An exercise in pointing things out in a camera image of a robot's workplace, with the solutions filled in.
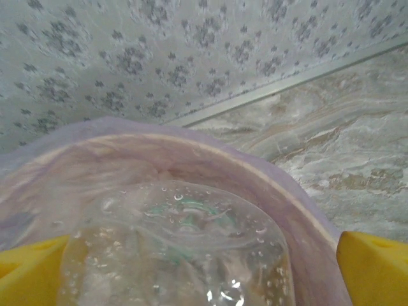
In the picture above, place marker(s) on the clear bottle red cap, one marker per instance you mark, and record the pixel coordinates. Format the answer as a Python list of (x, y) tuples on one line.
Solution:
[(175, 255)]

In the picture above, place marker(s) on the aluminium table edge strip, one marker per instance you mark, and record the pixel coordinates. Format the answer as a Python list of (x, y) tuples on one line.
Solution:
[(287, 86)]

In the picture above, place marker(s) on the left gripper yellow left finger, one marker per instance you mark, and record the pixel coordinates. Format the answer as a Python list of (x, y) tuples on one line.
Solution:
[(28, 277)]

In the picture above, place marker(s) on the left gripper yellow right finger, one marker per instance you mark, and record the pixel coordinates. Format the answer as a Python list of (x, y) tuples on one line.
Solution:
[(379, 274)]

